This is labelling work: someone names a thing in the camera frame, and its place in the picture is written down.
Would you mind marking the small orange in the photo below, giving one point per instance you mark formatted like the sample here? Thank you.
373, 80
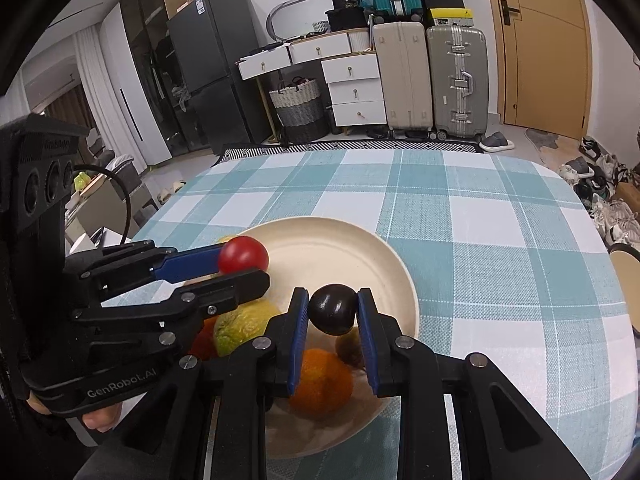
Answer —
203, 346

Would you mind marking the teal checkered tablecloth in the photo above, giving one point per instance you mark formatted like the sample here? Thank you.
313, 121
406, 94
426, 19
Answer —
505, 259

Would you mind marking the silver suitcase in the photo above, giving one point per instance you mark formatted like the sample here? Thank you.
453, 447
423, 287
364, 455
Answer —
459, 76

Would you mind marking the brown longan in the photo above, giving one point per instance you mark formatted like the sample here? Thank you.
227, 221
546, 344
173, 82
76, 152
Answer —
348, 349

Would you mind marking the beige suitcase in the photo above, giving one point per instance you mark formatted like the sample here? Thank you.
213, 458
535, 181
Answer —
405, 75

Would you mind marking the person's left hand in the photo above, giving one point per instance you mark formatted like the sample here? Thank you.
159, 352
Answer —
100, 420

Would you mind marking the woven laundry basket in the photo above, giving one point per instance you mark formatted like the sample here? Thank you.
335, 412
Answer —
300, 110

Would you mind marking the white wardrobe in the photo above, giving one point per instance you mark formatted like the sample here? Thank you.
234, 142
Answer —
150, 148

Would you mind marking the yellow-green citrus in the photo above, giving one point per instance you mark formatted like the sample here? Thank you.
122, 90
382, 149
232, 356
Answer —
246, 322

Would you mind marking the wooden door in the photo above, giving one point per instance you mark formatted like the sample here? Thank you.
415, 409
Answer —
544, 64

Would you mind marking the dark glass cabinet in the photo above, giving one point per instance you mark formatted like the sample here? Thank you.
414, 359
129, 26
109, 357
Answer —
174, 125

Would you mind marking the dark plum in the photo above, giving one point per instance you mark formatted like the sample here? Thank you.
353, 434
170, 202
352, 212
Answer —
332, 309

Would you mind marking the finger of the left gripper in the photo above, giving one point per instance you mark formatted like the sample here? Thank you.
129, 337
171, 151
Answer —
104, 273
170, 324

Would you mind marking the black refrigerator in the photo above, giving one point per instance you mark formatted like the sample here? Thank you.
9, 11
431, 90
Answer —
209, 38

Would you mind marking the cream round plate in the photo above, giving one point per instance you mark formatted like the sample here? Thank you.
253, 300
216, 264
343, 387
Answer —
332, 259

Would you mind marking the oval mirror frame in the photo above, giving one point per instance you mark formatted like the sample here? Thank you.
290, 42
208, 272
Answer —
298, 18

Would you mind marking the yellow black box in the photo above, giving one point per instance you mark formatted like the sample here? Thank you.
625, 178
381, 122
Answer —
452, 17

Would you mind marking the large orange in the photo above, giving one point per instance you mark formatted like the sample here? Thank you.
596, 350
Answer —
325, 385

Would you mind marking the round tray on floor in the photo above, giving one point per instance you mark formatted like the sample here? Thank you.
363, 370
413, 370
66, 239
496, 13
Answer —
626, 262

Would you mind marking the white drawer desk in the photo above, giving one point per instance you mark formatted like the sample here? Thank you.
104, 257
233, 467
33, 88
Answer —
345, 66

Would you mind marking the red tomato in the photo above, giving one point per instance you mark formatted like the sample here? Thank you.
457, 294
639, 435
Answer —
242, 253

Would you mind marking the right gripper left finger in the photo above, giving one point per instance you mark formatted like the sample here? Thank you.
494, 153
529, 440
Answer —
206, 420

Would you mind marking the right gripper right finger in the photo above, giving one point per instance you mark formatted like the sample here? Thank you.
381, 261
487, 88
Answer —
500, 434

